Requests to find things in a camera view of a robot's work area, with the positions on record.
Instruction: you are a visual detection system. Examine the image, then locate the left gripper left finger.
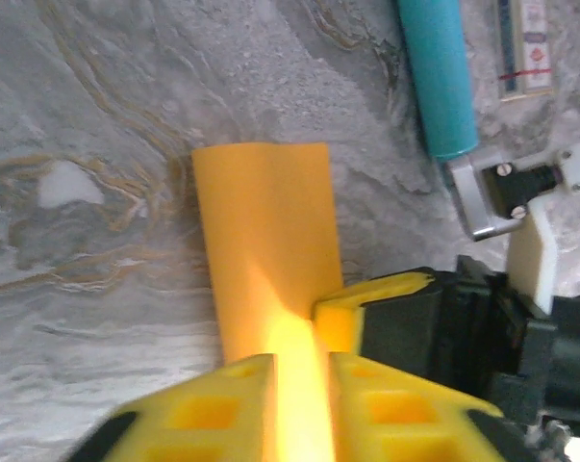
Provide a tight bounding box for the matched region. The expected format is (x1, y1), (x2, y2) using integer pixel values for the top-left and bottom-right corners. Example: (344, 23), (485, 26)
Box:
(67, 353), (277, 462)

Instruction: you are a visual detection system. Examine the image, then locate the small printed card box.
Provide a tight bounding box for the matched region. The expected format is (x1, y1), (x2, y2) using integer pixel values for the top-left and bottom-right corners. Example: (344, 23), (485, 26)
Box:
(496, 0), (556, 103)

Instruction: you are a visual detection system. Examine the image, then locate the orange paper sheet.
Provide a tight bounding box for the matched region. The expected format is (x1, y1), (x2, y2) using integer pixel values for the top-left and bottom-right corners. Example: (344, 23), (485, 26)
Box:
(191, 141), (344, 462)

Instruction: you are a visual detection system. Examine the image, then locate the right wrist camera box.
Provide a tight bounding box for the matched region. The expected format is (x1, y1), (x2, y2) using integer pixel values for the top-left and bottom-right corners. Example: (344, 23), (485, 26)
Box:
(443, 141), (580, 312)

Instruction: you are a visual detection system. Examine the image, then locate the teal marker pen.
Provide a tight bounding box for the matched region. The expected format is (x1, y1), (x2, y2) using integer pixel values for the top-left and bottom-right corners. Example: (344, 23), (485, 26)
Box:
(395, 0), (479, 163)

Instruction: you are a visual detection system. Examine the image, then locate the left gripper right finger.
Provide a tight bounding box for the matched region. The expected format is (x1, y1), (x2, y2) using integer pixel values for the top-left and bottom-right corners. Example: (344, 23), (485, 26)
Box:
(328, 353), (508, 462)

